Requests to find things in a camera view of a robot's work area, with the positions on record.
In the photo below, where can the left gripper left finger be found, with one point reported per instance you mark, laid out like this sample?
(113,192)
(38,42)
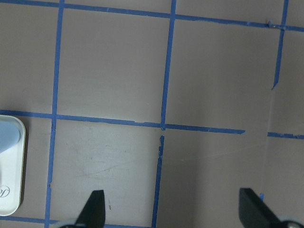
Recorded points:
(93,213)

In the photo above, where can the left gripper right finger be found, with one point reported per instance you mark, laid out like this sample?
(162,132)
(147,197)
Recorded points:
(253,212)

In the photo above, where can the blue plastic cup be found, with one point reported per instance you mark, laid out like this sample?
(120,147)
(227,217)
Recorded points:
(9,135)

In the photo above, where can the cream plastic tray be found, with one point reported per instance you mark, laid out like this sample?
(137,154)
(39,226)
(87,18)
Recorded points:
(11,171)

